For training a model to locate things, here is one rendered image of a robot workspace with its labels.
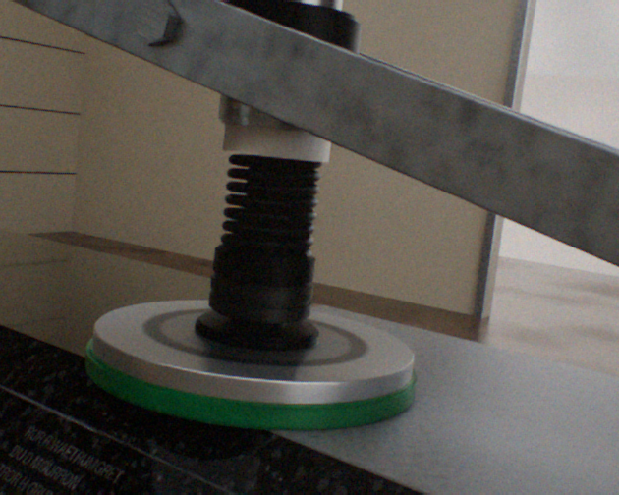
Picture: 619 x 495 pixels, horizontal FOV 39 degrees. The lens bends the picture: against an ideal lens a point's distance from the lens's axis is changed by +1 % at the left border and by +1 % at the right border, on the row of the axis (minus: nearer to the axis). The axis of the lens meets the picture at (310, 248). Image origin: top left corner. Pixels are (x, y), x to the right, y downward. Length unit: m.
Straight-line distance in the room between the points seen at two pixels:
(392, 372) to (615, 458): 0.14
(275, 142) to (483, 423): 0.22
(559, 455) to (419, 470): 0.10
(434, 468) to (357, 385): 0.07
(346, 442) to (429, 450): 0.05
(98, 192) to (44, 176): 0.44
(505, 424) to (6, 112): 6.63
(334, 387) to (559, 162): 0.18
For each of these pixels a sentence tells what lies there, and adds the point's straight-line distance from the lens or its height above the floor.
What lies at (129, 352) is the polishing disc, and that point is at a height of 0.90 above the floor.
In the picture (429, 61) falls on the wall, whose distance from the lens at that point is 5.83.
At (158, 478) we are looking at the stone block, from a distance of 0.51.
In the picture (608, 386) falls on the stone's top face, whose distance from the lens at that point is 0.71.
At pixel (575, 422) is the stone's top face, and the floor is 0.87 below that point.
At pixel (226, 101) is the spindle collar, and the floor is 1.05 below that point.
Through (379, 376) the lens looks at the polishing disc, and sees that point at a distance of 0.52.
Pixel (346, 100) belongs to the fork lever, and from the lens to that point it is 0.48.
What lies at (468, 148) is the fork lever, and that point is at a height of 1.04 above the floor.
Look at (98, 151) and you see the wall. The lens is 7.41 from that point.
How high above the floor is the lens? 1.03
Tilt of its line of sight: 7 degrees down
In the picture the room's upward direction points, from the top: 7 degrees clockwise
